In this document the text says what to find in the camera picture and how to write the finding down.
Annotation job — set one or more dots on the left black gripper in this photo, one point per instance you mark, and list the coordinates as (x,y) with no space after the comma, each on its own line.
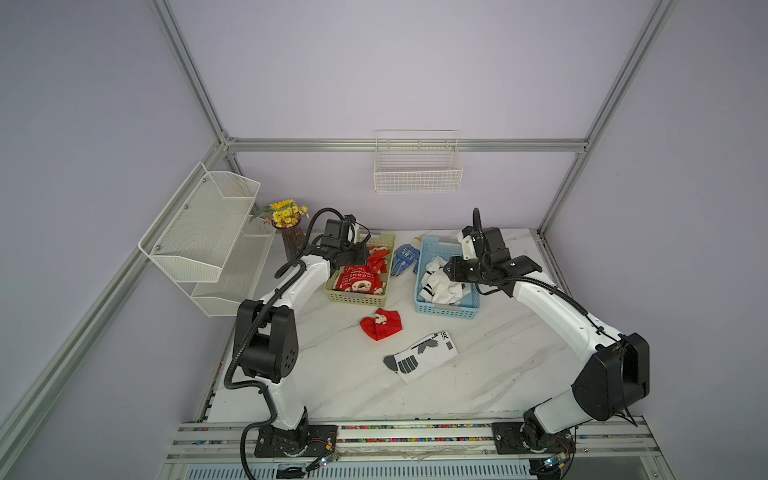
(362,256)

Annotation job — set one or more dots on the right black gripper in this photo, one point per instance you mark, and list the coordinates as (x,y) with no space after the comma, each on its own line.
(456,275)

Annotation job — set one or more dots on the white sock black stripes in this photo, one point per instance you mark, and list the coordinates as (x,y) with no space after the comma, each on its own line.
(437,288)

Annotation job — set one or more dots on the small red santa sock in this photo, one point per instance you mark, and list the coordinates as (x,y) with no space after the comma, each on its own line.
(382,324)

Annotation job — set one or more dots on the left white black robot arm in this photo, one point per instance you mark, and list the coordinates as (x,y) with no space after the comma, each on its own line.
(266,346)

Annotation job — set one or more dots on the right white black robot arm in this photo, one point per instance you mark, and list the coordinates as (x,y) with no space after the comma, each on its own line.
(615,367)

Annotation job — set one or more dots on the blue plastic basket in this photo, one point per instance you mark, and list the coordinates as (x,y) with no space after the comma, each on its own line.
(468,306)

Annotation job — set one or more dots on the green plastic basket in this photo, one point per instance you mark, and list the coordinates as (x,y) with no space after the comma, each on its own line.
(385,239)

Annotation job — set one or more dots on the blue dotted work glove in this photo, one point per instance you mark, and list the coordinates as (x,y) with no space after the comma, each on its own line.
(405,256)

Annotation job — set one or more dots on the dark glass vase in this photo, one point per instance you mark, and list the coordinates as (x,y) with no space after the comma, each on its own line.
(293,238)

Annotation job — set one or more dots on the yellow flower bouquet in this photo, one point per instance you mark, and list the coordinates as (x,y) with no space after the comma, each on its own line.
(283,215)

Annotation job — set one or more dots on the white two-tier mesh shelf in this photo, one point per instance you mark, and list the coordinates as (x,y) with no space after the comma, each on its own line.
(209,242)

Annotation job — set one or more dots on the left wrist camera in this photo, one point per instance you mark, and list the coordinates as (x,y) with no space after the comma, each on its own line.
(348,231)

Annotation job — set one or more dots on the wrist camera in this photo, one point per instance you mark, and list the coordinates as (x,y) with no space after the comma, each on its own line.
(467,245)
(348,231)

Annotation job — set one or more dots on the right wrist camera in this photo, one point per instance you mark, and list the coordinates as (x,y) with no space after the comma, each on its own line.
(467,245)

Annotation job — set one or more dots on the white wire wall basket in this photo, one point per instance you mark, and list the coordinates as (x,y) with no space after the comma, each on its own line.
(416,161)

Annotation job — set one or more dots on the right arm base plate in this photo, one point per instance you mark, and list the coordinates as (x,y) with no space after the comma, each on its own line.
(517,438)

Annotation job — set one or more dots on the aluminium rail bench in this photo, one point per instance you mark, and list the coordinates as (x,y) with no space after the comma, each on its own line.
(420,449)

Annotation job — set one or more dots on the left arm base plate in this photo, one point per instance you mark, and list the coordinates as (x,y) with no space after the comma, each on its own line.
(309,440)

